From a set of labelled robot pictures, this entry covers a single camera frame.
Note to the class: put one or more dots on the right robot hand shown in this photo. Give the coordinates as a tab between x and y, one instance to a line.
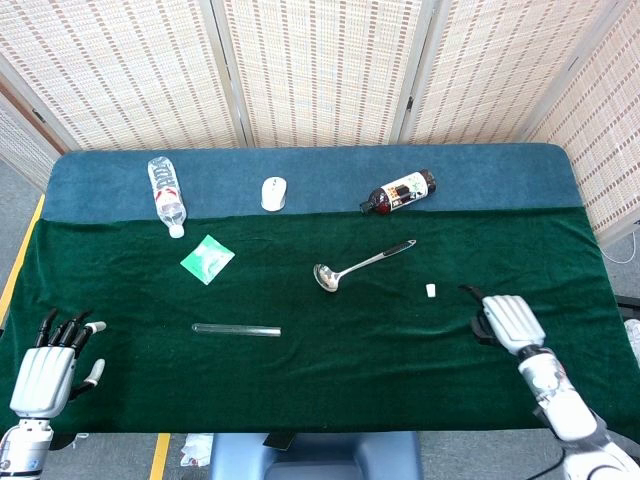
512	320

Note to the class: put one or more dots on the dark tea bottle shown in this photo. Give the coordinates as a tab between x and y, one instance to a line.
400	192

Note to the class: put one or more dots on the woven bamboo screen panel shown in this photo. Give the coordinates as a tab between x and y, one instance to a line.
20	145
605	150
125	70
320	70
500	70

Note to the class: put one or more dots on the yellow floor tape strip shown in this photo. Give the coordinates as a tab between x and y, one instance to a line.
160	457
20	260

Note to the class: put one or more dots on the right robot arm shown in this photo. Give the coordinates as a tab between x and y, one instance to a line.
565	405

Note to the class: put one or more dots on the blue table cloth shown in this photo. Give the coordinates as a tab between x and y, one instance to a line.
320	165

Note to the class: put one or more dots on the white crumpled cloth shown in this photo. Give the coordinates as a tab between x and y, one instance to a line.
197	447

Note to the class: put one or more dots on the black screen hinge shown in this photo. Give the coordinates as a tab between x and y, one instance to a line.
38	115
410	103

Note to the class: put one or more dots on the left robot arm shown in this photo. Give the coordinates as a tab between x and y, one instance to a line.
22	445

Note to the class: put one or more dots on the black flat device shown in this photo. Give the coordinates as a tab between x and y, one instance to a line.
280	441

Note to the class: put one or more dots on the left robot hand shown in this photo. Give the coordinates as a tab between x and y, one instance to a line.
42	372

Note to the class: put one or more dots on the white computer mouse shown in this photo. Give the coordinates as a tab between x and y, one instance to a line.
273	194

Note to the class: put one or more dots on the transparent glass test tube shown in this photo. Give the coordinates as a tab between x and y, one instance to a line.
235	329

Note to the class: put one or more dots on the steel ladle with black grip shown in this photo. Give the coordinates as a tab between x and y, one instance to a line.
327	277

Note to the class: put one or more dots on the green velvet cloth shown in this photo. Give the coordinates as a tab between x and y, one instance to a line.
320	375

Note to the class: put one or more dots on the clear plastic water bottle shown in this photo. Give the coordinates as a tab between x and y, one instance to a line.
166	190

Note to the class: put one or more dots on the green sachet packet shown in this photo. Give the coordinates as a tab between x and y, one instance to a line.
206	260

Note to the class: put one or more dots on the white tube cap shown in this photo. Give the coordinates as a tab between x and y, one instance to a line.
430	291

